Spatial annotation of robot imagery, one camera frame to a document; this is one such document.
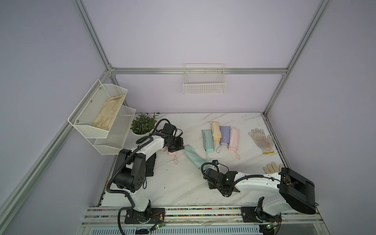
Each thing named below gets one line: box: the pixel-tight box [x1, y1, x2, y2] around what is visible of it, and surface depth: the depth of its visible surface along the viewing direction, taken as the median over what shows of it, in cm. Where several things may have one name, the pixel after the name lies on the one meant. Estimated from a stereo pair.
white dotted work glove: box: [248, 128, 275, 155], surface depth 106 cm
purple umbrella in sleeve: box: [215, 125, 231, 154], surface depth 103 cm
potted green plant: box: [130, 112, 159, 137], surface depth 93 cm
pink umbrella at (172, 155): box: [163, 146, 179, 165], surface depth 97 cm
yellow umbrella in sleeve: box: [209, 121, 222, 152], surface depth 106 cm
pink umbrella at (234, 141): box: [227, 126, 241, 160], surface depth 102 cm
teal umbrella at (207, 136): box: [201, 129, 215, 153], surface depth 103 cm
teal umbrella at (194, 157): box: [183, 144, 210, 170], surface depth 93 cm
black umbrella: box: [145, 152, 157, 177], surface depth 90 cm
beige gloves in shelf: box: [91, 94, 126, 132], surface depth 81 cm
